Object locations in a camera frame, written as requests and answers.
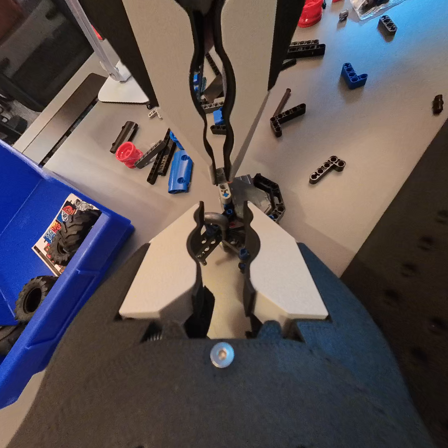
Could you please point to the black rubber tire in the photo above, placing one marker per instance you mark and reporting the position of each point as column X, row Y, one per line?
column 42, row 285
column 8, row 337
column 75, row 231

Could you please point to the dark grey short beam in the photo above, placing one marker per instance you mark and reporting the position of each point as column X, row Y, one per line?
column 387, row 23

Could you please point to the blue tagged plastic bin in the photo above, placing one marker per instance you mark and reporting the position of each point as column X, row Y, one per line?
column 21, row 189

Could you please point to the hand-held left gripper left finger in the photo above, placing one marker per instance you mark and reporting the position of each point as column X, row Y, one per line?
column 161, row 280

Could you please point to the black toy chassis assembly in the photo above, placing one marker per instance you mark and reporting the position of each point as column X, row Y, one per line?
column 255, row 194

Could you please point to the blue flat panel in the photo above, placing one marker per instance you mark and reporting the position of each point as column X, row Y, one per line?
column 180, row 171
column 219, row 116

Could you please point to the blue wheel rim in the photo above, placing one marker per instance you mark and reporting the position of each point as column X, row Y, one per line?
column 176, row 140

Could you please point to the blue small L beam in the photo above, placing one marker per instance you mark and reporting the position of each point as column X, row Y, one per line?
column 351, row 78

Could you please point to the light grey L beam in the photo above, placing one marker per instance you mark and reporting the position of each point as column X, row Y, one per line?
column 224, row 196
column 154, row 113

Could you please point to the brown axle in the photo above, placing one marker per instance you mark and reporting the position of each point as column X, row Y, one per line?
column 282, row 102

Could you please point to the grey desk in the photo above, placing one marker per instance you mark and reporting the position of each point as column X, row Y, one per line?
column 350, row 140

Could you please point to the black pin connector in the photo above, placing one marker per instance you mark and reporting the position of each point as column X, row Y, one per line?
column 437, row 104

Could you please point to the black large L beam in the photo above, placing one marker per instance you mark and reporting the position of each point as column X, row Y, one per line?
column 276, row 126

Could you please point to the black cylindrical panel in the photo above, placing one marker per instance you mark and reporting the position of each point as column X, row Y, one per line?
column 122, row 136

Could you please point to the black small L beam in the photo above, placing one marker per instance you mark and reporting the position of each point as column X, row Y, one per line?
column 323, row 171

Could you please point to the black rubber tyres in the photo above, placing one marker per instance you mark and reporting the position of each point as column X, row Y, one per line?
column 42, row 248

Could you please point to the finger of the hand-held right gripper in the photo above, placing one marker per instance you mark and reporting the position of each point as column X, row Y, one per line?
column 164, row 52
column 252, row 52

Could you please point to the book stand with white base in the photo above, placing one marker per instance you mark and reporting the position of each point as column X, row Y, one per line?
column 122, row 92

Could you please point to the small clear plastic bag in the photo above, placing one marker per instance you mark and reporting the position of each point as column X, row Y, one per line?
column 371, row 8

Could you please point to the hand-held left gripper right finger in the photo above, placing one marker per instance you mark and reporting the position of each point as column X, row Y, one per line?
column 287, row 280

